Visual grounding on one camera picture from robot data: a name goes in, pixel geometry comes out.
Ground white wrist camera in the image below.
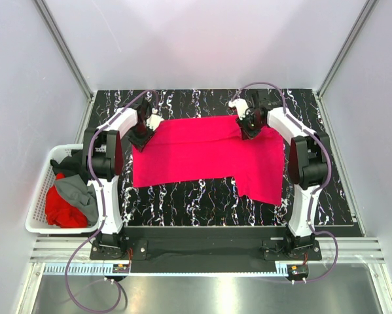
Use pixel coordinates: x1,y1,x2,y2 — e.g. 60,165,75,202
228,98,249,120
145,113,164,131

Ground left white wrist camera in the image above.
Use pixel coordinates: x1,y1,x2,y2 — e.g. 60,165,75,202
145,113,164,131

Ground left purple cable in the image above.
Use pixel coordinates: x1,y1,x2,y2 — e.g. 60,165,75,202
65,90,160,310

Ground aluminium frame post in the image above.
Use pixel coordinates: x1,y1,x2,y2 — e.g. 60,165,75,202
34,0,97,102
316,0,380,99

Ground pink t shirt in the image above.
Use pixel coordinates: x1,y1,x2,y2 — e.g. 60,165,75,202
132,116,285,205

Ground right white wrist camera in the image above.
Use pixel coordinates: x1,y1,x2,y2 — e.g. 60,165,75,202
228,98,249,120

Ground aluminium rail profile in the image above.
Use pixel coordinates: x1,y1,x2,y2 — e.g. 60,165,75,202
30,236,385,264

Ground grey t shirt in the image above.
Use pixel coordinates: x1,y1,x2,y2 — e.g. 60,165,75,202
55,175,98,225

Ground left aluminium frame post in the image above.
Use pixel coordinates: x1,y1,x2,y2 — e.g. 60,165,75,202
34,0,97,102

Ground red t shirt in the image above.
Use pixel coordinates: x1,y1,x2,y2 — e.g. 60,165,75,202
45,173,88,228

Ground small connector board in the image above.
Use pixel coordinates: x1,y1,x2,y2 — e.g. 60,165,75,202
289,264,309,276
113,264,130,273

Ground white slotted cable duct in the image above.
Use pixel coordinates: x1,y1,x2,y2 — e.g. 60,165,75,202
44,260,288,277

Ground black t shirt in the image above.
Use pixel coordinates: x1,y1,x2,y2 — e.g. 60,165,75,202
50,150,88,180

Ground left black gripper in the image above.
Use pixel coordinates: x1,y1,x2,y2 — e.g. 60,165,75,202
128,122,156,152

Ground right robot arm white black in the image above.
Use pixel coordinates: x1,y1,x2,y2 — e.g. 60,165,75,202
228,91,332,260

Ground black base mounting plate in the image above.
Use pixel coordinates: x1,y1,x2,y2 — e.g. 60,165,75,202
90,226,303,275

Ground white plastic laundry basket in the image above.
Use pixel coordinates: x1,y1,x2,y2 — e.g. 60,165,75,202
25,144,98,235

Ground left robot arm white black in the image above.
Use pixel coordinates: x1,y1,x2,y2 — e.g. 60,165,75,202
82,99,161,259

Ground right aluminium frame post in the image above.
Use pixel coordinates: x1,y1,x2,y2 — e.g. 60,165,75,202
316,0,380,99

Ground right small connector board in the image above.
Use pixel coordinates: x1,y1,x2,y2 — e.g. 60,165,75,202
289,264,309,276

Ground left small connector board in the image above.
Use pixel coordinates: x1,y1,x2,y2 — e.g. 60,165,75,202
113,264,130,273

